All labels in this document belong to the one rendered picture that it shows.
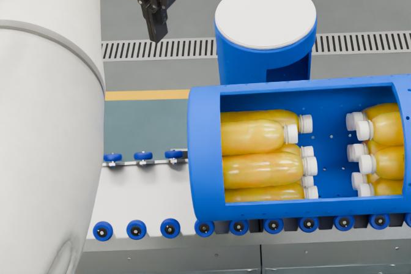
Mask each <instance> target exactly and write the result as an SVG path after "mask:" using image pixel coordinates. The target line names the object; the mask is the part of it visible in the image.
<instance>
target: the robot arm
mask: <svg viewBox="0 0 411 274"><path fill-rule="evenodd" d="M175 1H176V0H138V3H139V4H140V5H141V9H142V13H143V17H144V19H146V23H147V29H148V32H149V38H150V41H152V42H155V43H159V42H160V40H161V39H162V38H163V37H164V36H165V35H166V34H167V33H168V28H167V24H166V21H167V20H168V14H167V9H168V8H169V7H170V6H171V5H172V4H173V3H174V2H175ZM105 92H106V87H105V74H104V68H103V56H102V38H101V23H100V0H0V274H75V271H76V268H77V265H78V263H79V260H80V257H81V254H82V251H83V248H84V244H85V241H86V237H87V233H88V230H89V226H90V223H91V218H92V213H93V209H94V204H95V199H96V195H97V190H98V185H99V181H100V174H101V170H102V164H103V154H104V145H103V121H104V109H105Z"/></svg>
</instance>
